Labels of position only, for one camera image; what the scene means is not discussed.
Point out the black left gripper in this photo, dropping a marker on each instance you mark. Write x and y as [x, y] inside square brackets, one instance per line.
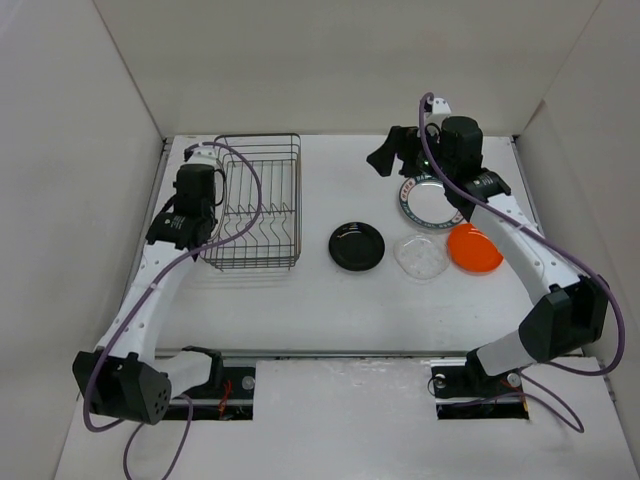
[213, 204]

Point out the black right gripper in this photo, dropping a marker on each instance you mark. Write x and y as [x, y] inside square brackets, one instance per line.
[401, 140]

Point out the aluminium table edge rail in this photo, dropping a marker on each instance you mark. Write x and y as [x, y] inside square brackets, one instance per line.
[133, 288]

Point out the black round plate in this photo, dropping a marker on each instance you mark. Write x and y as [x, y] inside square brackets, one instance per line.
[356, 246]

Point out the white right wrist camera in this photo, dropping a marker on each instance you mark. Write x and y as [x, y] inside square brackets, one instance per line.
[437, 110]

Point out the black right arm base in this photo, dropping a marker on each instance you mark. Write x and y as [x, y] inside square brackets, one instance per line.
[461, 394]

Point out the orange round plate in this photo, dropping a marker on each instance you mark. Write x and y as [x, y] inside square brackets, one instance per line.
[472, 251]

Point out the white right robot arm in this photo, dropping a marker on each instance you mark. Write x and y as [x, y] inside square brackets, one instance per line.
[569, 307]

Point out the grey wire dish rack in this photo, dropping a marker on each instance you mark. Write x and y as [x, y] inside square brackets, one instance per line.
[262, 202]

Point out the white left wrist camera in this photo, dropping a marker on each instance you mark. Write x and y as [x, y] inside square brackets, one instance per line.
[202, 154]

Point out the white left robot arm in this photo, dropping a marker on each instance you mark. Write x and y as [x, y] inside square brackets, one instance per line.
[121, 377]

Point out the white plate with green rim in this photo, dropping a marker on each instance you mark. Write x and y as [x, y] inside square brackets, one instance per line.
[423, 203]

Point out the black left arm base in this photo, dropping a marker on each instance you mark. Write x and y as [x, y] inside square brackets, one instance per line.
[232, 399]

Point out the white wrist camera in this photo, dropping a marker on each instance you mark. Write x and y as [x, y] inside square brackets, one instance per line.
[202, 154]
[437, 110]

